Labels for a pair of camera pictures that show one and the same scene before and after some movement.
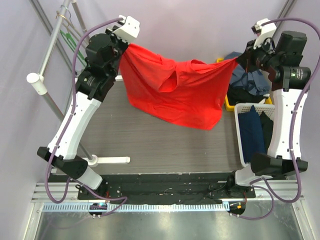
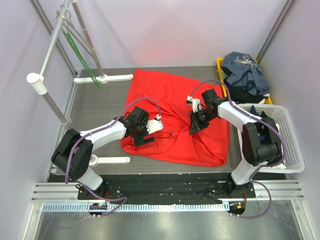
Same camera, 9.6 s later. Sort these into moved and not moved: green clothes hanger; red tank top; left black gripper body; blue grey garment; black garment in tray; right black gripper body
Moved: left black gripper body; right black gripper body; red tank top
Not moved: green clothes hanger; black garment in tray; blue grey garment
